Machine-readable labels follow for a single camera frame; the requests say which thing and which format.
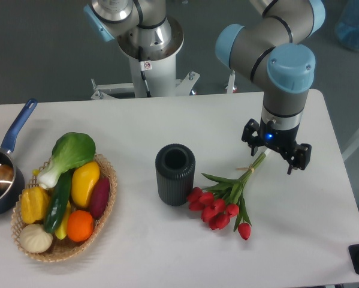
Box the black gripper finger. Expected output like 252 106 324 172
242 119 260 156
286 143 312 175

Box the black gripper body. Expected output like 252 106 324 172
253 115 301 159

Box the red tulip bouquet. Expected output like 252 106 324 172
186 149 270 241

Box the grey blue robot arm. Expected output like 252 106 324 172
83 1 325 170

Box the dark grey ribbed vase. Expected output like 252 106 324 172
155 143 195 206

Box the blue translucent container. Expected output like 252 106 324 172
334 1 359 52

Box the purple sweet potato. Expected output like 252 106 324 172
89 178 110 219

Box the yellow mango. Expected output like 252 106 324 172
71 161 100 209

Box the green bok choy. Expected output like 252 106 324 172
37 132 96 189

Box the orange fruit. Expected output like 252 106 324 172
67 210 94 242

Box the green cucumber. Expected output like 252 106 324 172
44 171 72 234

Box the yellow banana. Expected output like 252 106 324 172
55 202 71 240

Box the woven wicker basket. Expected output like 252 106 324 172
11 154 117 263

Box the white steamed bun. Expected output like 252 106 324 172
19 224 53 253

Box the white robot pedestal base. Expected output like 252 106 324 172
91 16 200 100

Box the black cable on pedestal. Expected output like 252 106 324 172
138 46 152 98

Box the blue handled saucepan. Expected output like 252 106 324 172
0 98 38 214

